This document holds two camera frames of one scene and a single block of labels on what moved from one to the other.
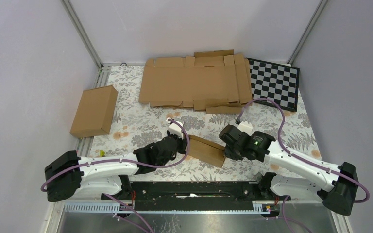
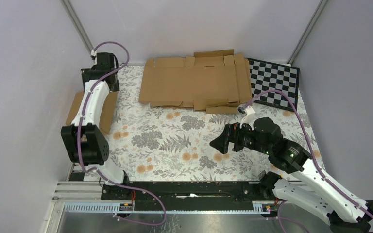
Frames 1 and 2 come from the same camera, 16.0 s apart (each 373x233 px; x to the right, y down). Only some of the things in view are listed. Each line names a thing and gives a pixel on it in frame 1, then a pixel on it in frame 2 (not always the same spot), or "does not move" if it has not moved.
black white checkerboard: (278, 82) does not move
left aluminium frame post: (78, 25) does not move
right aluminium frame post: (310, 24) does not move
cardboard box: (207, 152) → (75, 107)
